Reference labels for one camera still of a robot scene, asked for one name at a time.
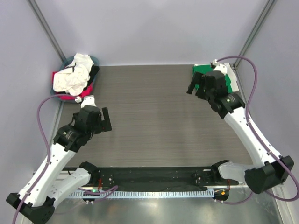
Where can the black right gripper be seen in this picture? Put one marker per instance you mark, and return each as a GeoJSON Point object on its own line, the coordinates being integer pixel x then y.
{"type": "Point", "coordinates": [198, 78]}

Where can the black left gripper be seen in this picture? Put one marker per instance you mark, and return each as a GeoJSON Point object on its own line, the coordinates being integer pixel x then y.
{"type": "Point", "coordinates": [103, 125]}

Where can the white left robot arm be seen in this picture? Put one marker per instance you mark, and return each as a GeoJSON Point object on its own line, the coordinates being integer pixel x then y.
{"type": "Point", "coordinates": [38, 200]}

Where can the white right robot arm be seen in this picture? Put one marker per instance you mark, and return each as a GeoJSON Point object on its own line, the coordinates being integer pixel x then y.
{"type": "Point", "coordinates": [269, 166]}

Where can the folded white t shirt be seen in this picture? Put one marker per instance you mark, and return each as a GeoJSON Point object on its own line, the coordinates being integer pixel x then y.
{"type": "Point", "coordinates": [230, 77]}

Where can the pink t shirt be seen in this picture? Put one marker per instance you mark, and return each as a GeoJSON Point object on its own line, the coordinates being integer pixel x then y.
{"type": "Point", "coordinates": [87, 91]}

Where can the crumpled white t shirt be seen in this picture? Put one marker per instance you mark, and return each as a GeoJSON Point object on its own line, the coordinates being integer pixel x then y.
{"type": "Point", "coordinates": [75, 76]}

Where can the black t shirt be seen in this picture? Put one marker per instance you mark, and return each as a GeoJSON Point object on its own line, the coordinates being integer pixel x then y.
{"type": "Point", "coordinates": [93, 72]}

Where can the blue laundry basket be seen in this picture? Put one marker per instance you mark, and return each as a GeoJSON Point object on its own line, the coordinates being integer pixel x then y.
{"type": "Point", "coordinates": [67, 62]}

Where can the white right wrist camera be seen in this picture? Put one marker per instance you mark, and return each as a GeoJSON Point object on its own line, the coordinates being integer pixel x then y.
{"type": "Point", "coordinates": [217, 66]}

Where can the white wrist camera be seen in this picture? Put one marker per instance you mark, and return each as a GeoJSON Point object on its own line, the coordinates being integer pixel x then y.
{"type": "Point", "coordinates": [88, 100]}
{"type": "Point", "coordinates": [217, 66]}

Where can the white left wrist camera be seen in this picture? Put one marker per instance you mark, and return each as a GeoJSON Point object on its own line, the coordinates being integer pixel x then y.
{"type": "Point", "coordinates": [88, 100]}

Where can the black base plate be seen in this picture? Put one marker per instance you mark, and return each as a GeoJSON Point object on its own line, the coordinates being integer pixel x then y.
{"type": "Point", "coordinates": [158, 179]}

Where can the right aluminium corner post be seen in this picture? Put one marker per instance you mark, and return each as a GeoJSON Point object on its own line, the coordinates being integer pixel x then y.
{"type": "Point", "coordinates": [257, 26]}

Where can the aluminium corner post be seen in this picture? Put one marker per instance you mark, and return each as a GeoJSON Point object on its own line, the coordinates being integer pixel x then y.
{"type": "Point", "coordinates": [45, 26]}
{"type": "Point", "coordinates": [257, 26]}

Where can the slotted cable duct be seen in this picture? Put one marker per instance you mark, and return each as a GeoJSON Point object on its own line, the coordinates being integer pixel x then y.
{"type": "Point", "coordinates": [144, 195]}

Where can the left aluminium corner post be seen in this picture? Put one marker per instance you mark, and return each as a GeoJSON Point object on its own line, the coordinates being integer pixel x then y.
{"type": "Point", "coordinates": [45, 26]}

